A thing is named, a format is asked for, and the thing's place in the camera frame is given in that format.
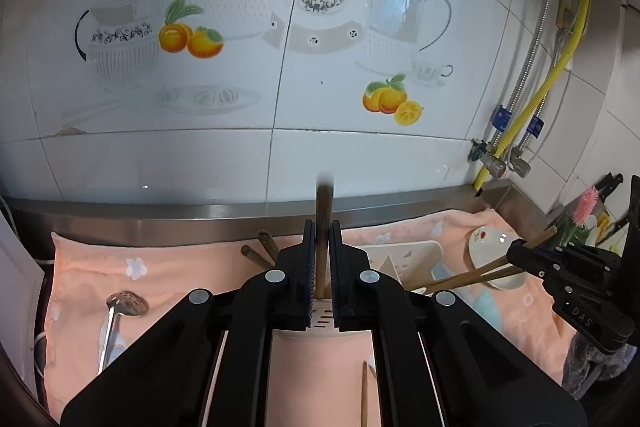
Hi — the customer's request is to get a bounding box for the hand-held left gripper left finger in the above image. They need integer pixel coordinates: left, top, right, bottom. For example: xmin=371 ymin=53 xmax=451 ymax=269
xmin=60 ymin=218 xmax=318 ymax=427

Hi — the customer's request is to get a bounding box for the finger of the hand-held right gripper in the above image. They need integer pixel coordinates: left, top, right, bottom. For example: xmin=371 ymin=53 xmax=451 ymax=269
xmin=506 ymin=238 xmax=558 ymax=279

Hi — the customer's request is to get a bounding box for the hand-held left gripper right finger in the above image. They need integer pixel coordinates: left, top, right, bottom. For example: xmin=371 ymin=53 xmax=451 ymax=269
xmin=329 ymin=219 xmax=588 ymax=427

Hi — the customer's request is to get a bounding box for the beige plastic utensil holder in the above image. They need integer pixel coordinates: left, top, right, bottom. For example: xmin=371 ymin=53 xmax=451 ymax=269
xmin=272 ymin=239 xmax=445 ymax=344

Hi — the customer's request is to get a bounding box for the small white bowl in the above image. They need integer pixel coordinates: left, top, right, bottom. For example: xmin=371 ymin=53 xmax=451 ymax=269
xmin=468 ymin=227 xmax=527 ymax=291

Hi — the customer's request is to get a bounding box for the pink bristle brush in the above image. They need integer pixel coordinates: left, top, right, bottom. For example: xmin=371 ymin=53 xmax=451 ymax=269
xmin=572 ymin=187 xmax=599 ymax=225

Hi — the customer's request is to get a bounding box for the metal water valve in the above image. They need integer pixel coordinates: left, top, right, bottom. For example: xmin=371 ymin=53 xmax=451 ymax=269
xmin=469 ymin=139 xmax=506 ymax=178
xmin=507 ymin=147 xmax=532 ymax=178

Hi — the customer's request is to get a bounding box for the peach printed towel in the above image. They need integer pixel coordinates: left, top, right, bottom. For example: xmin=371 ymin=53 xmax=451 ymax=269
xmin=42 ymin=207 xmax=581 ymax=427

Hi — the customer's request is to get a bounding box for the metal slotted spoon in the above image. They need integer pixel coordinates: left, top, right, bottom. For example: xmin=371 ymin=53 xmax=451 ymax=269
xmin=97 ymin=290 xmax=149 ymax=375

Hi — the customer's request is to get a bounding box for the black handled knife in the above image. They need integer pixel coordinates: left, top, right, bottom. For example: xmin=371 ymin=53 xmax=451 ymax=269
xmin=595 ymin=173 xmax=624 ymax=202

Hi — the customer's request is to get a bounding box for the braided metal hose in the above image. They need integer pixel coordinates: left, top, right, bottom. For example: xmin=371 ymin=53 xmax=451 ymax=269
xmin=492 ymin=0 xmax=557 ymax=148
xmin=515 ymin=57 xmax=576 ymax=158

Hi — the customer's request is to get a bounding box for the yellow gas hose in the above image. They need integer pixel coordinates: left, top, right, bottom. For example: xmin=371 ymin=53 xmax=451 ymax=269
xmin=472 ymin=0 xmax=591 ymax=190

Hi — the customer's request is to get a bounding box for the white power cable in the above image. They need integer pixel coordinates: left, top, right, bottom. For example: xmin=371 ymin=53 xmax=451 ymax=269
xmin=32 ymin=327 xmax=51 ymax=403

